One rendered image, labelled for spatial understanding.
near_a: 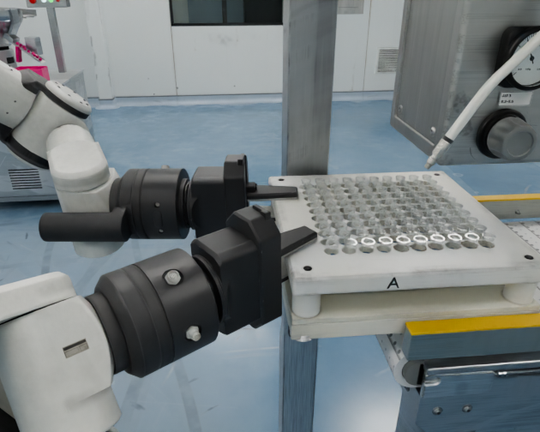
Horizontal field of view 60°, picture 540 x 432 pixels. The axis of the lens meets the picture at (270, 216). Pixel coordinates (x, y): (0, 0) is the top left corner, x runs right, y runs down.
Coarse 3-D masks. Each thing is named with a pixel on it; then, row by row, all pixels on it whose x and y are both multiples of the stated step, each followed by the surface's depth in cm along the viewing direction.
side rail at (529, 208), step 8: (528, 200) 69; (536, 200) 69; (488, 208) 69; (496, 208) 69; (504, 208) 69; (512, 208) 70; (520, 208) 70; (528, 208) 70; (536, 208) 70; (496, 216) 70; (504, 216) 70; (512, 216) 70; (520, 216) 70; (528, 216) 70; (536, 216) 71
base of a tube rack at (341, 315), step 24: (288, 288) 48; (456, 288) 48; (480, 288) 48; (288, 312) 45; (336, 312) 44; (360, 312) 44; (384, 312) 44; (408, 312) 44; (432, 312) 44; (456, 312) 44; (480, 312) 45; (504, 312) 45; (528, 312) 45; (312, 336) 44; (336, 336) 44
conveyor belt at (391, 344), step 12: (516, 228) 69; (528, 228) 69; (528, 240) 65; (384, 336) 50; (396, 336) 48; (384, 348) 49; (396, 348) 47; (396, 360) 46; (396, 372) 47; (408, 384) 48
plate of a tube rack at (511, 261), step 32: (288, 224) 50; (480, 224) 50; (288, 256) 45; (320, 256) 44; (352, 256) 44; (384, 256) 44; (416, 256) 44; (448, 256) 44; (480, 256) 44; (512, 256) 44; (320, 288) 42; (352, 288) 42; (384, 288) 42; (416, 288) 43
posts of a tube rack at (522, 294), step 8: (504, 288) 46; (512, 288) 45; (520, 288) 44; (528, 288) 44; (536, 288) 45; (296, 296) 43; (304, 296) 42; (312, 296) 42; (320, 296) 43; (504, 296) 46; (512, 296) 45; (520, 296) 45; (528, 296) 45; (296, 304) 43; (304, 304) 43; (312, 304) 43; (320, 304) 44; (520, 304) 45; (296, 312) 44; (304, 312) 43; (312, 312) 43
